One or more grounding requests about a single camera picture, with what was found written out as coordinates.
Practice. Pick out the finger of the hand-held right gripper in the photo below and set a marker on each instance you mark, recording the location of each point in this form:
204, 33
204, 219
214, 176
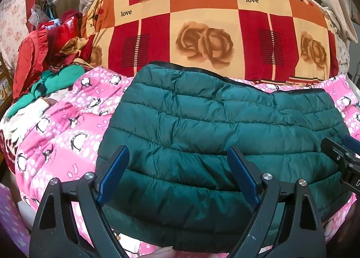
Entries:
353, 145
332, 148

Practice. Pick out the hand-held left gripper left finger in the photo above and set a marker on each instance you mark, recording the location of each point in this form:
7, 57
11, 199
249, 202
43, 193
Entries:
112, 173

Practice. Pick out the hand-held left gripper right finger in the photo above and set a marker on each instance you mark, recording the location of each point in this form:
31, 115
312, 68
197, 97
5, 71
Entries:
243, 175

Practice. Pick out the green puffer jacket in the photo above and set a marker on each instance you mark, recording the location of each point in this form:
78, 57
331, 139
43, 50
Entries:
197, 123

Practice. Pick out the pink penguin print blanket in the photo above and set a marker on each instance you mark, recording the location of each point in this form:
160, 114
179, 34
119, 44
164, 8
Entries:
64, 134

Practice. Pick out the floral pillow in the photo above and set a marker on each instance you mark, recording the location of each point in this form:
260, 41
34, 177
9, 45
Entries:
344, 55

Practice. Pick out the cream patterned cloth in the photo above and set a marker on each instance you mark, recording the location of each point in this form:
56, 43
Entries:
25, 120

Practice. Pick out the green garment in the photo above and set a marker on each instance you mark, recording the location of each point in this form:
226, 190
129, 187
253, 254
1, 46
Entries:
62, 78

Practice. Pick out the purple patterned box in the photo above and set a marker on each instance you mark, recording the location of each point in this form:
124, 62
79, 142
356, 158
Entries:
12, 218

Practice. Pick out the red ruffled garment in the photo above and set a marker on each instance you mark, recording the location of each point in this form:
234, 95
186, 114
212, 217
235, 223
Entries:
28, 61

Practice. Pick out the beige pillow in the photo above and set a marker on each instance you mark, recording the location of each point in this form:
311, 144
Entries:
334, 2

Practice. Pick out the shiny red bag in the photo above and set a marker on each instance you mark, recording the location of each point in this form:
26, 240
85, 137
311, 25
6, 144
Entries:
66, 35

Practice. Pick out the orange red rose quilt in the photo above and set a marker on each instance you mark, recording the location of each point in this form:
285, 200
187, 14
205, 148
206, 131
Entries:
197, 21

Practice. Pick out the floral curtain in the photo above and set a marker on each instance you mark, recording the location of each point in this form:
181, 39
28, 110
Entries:
17, 16

